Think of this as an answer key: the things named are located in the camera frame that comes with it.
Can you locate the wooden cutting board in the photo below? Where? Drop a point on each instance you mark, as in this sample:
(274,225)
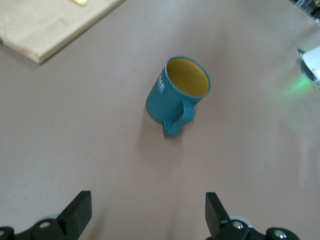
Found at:
(45,25)

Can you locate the teal mug yellow inside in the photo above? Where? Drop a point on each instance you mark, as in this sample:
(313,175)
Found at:
(165,107)

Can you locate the brown table cloth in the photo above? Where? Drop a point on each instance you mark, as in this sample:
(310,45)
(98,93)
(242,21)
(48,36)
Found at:
(75,125)

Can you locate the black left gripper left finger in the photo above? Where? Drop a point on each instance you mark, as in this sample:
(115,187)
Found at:
(72,217)

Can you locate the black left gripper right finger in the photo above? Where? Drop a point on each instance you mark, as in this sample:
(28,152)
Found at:
(217,217)

